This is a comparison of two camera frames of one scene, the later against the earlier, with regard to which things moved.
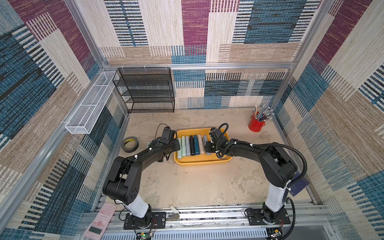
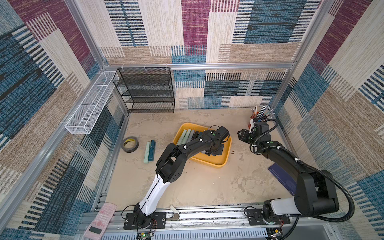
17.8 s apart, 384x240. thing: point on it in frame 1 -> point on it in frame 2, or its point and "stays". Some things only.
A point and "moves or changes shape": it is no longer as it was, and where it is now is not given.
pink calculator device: x=100 y=222 stays
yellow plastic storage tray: x=199 y=159 moves or changes shape
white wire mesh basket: x=83 y=118 stays
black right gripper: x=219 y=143 -> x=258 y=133
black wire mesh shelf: x=146 y=90 stays
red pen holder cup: x=255 y=125 stays
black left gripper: x=177 y=142 -> x=219 y=154
